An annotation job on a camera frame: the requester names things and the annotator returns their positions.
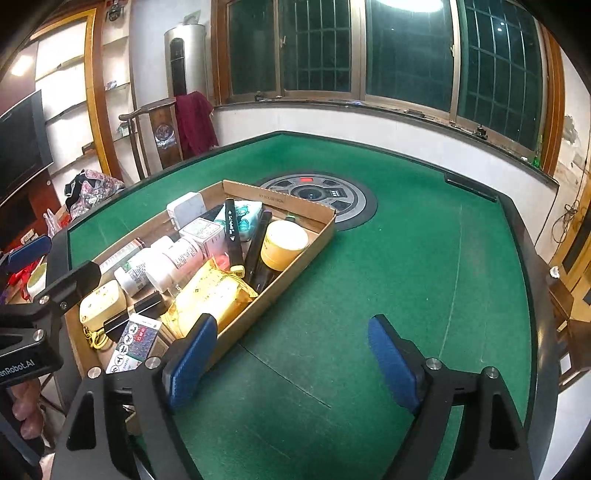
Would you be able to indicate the yellow round container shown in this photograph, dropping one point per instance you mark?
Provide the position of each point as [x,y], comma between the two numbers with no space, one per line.
[284,244]

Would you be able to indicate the round table centre panel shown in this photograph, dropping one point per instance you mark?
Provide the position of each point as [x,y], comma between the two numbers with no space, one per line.
[323,194]

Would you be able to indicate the barred window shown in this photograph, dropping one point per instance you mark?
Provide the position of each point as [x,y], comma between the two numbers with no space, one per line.
[406,55]

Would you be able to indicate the black flat device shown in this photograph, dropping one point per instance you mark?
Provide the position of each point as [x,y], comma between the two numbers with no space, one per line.
[210,213]

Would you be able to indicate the black marker yellow end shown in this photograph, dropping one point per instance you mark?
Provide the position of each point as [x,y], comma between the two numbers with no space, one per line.
[231,235]

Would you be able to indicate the wooden side cabinet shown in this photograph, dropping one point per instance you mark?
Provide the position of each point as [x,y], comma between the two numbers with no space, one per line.
[572,332]

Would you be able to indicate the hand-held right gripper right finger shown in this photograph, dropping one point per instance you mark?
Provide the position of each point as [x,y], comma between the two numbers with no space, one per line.
[392,364]

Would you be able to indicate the white plastic bag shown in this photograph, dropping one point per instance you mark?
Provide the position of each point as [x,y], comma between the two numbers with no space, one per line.
[54,224]

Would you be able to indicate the yellow case with gold keyring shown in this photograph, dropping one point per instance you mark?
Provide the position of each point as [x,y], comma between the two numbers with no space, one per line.
[101,300]

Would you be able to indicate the floral bag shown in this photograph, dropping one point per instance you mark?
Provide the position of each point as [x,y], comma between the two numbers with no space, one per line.
[94,189]

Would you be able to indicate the wooden chair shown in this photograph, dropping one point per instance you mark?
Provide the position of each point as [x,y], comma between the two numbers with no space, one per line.
[159,134]

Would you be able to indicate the black cosmetic tube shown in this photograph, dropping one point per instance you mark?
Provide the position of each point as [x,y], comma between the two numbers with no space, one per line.
[147,303]

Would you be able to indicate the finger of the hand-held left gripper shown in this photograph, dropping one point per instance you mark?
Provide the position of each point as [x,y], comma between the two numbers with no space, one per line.
[30,251]
[74,279]

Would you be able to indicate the tower air conditioner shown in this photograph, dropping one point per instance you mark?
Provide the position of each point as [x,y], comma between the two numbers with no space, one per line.
[184,60]

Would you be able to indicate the wall shelf unit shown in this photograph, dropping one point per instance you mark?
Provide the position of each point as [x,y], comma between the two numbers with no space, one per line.
[74,97]

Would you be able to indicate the clear printed box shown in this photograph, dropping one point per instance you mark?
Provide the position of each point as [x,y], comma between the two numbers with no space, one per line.
[203,235]

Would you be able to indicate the white bottle green label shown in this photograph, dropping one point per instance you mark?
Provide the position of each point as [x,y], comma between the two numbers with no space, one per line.
[134,274]

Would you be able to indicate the yellow snack packet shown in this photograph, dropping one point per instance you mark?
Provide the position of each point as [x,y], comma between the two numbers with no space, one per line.
[212,295]

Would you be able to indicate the teal tissue packet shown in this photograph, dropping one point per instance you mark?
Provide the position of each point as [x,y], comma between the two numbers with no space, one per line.
[247,217]

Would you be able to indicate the dark red cloth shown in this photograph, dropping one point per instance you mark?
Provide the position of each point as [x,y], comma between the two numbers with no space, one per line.
[196,124]

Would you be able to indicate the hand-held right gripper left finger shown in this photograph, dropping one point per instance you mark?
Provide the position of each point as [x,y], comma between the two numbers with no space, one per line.
[191,364]

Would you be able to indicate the black television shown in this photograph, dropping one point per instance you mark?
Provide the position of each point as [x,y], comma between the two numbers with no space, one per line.
[21,147]

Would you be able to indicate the cardboard box tray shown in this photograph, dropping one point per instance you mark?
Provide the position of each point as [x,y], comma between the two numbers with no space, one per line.
[286,286]

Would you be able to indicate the ceiling light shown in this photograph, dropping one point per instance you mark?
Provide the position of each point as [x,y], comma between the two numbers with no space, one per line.
[411,2]

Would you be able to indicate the person's left hand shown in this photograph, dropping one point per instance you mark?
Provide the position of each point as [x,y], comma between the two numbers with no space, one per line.
[25,408]

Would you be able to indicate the red and grey long box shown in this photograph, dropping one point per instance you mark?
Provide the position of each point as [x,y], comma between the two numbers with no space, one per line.
[120,256]

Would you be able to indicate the red earphones clear package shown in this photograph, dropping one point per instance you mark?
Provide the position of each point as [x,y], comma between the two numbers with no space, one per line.
[220,261]

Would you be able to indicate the black marker green end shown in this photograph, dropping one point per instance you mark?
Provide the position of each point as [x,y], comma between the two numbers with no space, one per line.
[290,217]

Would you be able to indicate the plain white box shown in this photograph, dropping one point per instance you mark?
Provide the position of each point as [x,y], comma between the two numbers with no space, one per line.
[184,210]

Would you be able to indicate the white box blue pattern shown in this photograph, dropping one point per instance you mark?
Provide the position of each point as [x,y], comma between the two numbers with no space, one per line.
[134,344]

